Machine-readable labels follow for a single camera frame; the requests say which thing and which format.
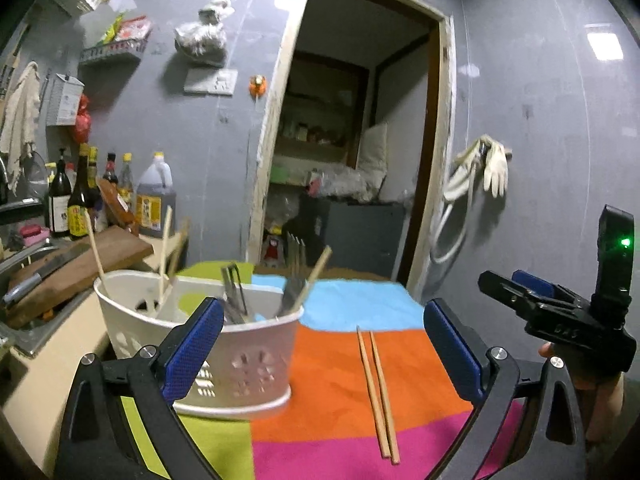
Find wooden chopstick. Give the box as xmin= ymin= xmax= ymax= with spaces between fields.
xmin=356 ymin=328 xmax=390 ymax=460
xmin=369 ymin=332 xmax=400 ymax=466

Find person's right hand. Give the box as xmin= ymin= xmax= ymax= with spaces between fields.
xmin=570 ymin=368 xmax=624 ymax=443

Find steel sink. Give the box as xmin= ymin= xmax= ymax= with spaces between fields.
xmin=1 ymin=237 xmax=91 ymax=359

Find white plastic utensil caddy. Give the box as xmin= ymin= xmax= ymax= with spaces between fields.
xmin=93 ymin=271 xmax=304 ymax=420

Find dark grey cabinet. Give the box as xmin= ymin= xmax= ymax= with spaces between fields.
xmin=294 ymin=196 xmax=409 ymax=279

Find steel utensil in caddy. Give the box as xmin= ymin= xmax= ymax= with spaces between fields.
xmin=221 ymin=263 xmax=250 ymax=324

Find wooden cutting board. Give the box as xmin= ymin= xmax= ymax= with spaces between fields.
xmin=35 ymin=226 xmax=154 ymax=306

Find multicolour felt table mat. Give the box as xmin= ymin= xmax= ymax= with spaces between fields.
xmin=119 ymin=260 xmax=526 ymax=480

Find beige cushion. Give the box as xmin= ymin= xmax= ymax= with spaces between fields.
xmin=357 ymin=122 xmax=388 ymax=197

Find clear plastic bag on cabinet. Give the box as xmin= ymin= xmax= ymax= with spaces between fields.
xmin=308 ymin=165 xmax=386 ymax=203

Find chopstick in caddy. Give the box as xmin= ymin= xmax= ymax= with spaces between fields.
xmin=293 ymin=245 xmax=332 ymax=311
xmin=84 ymin=208 xmax=111 ymax=299
xmin=157 ymin=205 xmax=174 ymax=307

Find steel fork in caddy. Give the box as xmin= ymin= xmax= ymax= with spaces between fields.
xmin=277 ymin=233 xmax=306 ymax=318

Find dark soy sauce bottle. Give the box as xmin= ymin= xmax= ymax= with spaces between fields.
xmin=67 ymin=143 xmax=93 ymax=240

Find red white bottle on floor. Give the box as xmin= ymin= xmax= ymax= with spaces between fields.
xmin=262 ymin=233 xmax=282 ymax=268

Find dark wine bottle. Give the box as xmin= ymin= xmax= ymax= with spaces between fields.
xmin=48 ymin=148 xmax=72 ymax=237

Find large oil jug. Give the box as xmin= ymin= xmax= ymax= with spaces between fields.
xmin=134 ymin=152 xmax=177 ymax=238

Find small yellow cap bottle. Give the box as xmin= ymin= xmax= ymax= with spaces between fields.
xmin=118 ymin=153 xmax=134 ymax=208

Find green box on shelf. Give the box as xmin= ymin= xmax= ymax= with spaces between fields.
xmin=270 ymin=165 xmax=290 ymax=185

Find red plastic bag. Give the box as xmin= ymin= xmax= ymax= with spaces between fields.
xmin=72 ymin=94 xmax=92 ymax=145

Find beige hanging towel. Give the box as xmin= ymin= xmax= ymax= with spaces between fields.
xmin=1 ymin=61 xmax=40 ymax=194

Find steel box grater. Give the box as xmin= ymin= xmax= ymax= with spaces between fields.
xmin=46 ymin=74 xmax=85 ymax=126

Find hanging plastic bag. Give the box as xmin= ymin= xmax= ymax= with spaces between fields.
xmin=174 ymin=0 xmax=234 ymax=68

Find snack packets on rack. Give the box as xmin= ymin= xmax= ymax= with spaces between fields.
xmin=98 ymin=13 xmax=153 ymax=46

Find white hose on wall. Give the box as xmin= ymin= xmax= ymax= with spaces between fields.
xmin=429 ymin=169 xmax=476 ymax=267

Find white rubber gloves on wall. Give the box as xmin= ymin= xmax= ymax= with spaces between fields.
xmin=442 ymin=136 xmax=512 ymax=203

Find door frame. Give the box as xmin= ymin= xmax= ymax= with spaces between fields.
xmin=245 ymin=0 xmax=465 ymax=292

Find cleaver with grey handle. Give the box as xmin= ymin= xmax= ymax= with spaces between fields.
xmin=2 ymin=245 xmax=89 ymax=307

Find orange wall hook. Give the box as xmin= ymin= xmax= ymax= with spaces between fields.
xmin=248 ymin=75 xmax=268 ymax=100

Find white wall socket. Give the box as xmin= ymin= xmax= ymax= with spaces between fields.
xmin=183 ymin=67 xmax=238 ymax=96

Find grey wall rack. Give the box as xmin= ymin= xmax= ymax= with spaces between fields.
xmin=79 ymin=39 xmax=148 ymax=66

